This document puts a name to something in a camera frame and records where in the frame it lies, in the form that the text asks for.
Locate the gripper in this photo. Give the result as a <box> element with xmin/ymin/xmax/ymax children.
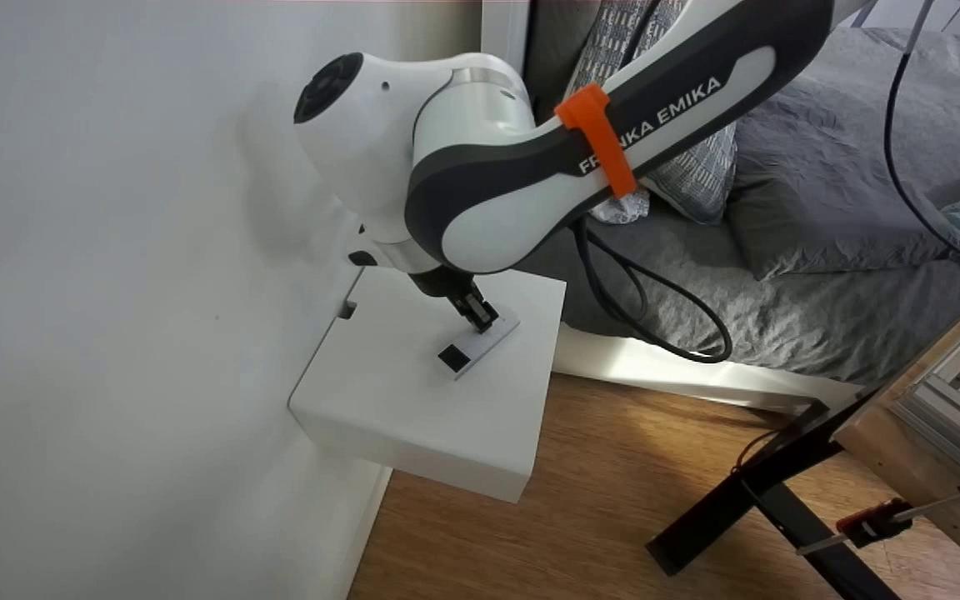
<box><xmin>407</xmin><ymin>265</ymin><xmax>501</xmax><ymax>334</ymax></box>

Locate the white remote control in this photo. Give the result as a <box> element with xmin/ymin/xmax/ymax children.
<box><xmin>436</xmin><ymin>307</ymin><xmax>522</xmax><ymax>381</ymax></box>

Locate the white floating nightstand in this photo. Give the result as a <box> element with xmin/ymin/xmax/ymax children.
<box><xmin>287</xmin><ymin>267</ymin><xmax>568</xmax><ymax>504</ymax></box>

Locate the patterned grey pillow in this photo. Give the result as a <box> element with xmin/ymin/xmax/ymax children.
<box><xmin>563</xmin><ymin>0</ymin><xmax>739</xmax><ymax>226</ymax></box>

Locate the plain grey pillow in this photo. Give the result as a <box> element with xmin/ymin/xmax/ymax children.
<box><xmin>726</xmin><ymin>87</ymin><xmax>960</xmax><ymax>282</ymax></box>

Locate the orange and black clamp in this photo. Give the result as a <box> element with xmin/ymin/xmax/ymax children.
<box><xmin>795</xmin><ymin>465</ymin><xmax>960</xmax><ymax>558</ymax></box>

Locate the black cable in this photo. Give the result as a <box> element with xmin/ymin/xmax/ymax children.
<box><xmin>883</xmin><ymin>0</ymin><xmax>960</xmax><ymax>274</ymax></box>

